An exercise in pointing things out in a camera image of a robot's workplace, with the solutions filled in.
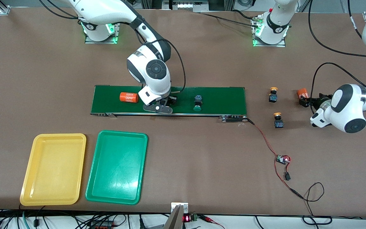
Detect large green mushroom button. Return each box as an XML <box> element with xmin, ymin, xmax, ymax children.
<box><xmin>193</xmin><ymin>95</ymin><xmax>203</xmax><ymax>112</ymax></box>

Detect yellow push button switch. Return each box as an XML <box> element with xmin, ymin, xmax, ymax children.
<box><xmin>268</xmin><ymin>87</ymin><xmax>279</xmax><ymax>103</ymax></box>
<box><xmin>273</xmin><ymin>112</ymin><xmax>284</xmax><ymax>128</ymax></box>

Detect green conveyor belt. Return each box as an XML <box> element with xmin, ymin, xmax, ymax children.
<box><xmin>90</xmin><ymin>85</ymin><xmax>248</xmax><ymax>123</ymax></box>

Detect green plastic tray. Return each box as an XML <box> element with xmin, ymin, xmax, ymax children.
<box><xmin>85</xmin><ymin>130</ymin><xmax>148</xmax><ymax>205</ymax></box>

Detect red black power lead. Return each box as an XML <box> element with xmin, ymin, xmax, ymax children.
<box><xmin>274</xmin><ymin>161</ymin><xmax>325</xmax><ymax>217</ymax></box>

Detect white lit device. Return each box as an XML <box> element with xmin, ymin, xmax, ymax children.
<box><xmin>177</xmin><ymin>2</ymin><xmax>209</xmax><ymax>9</ymax></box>

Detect grey metal stand bar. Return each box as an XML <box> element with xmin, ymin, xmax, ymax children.
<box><xmin>163</xmin><ymin>205</ymin><xmax>185</xmax><ymax>229</ymax></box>

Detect red clip lead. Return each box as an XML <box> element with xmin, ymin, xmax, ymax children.
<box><xmin>199</xmin><ymin>215</ymin><xmax>225</xmax><ymax>229</ymax></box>

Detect yellow plastic tray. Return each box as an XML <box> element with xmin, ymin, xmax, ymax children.
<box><xmin>20</xmin><ymin>133</ymin><xmax>87</xmax><ymax>206</ymax></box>

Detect black power strip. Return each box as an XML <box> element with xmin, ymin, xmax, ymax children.
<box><xmin>89</xmin><ymin>220</ymin><xmax>115</xmax><ymax>229</ymax></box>

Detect red black conveyor wire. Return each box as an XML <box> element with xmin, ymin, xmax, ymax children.
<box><xmin>246</xmin><ymin>117</ymin><xmax>281</xmax><ymax>158</ymax></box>

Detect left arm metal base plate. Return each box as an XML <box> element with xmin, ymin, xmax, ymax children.
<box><xmin>252</xmin><ymin>16</ymin><xmax>287</xmax><ymax>47</ymax></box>

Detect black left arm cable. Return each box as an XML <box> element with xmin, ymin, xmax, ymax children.
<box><xmin>308</xmin><ymin>0</ymin><xmax>366</xmax><ymax>115</ymax></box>

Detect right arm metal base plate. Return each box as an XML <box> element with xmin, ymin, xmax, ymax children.
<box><xmin>85</xmin><ymin>22</ymin><xmax>120</xmax><ymax>44</ymax></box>

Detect aluminium frame structure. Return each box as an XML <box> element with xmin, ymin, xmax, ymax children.
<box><xmin>140</xmin><ymin>0</ymin><xmax>236</xmax><ymax>13</ymax></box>

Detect long black table cable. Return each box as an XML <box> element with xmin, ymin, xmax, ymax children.
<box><xmin>199</xmin><ymin>12</ymin><xmax>261</xmax><ymax>28</ymax></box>

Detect silver mounting bracket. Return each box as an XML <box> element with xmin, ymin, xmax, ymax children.
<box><xmin>171</xmin><ymin>202</ymin><xmax>189</xmax><ymax>213</ymax></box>

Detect short black table cable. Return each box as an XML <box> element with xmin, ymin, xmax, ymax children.
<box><xmin>232</xmin><ymin>10</ymin><xmax>260</xmax><ymax>21</ymax></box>

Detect black looped floor cable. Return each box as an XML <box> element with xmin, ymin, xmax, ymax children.
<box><xmin>302</xmin><ymin>216</ymin><xmax>333</xmax><ymax>226</ymax></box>

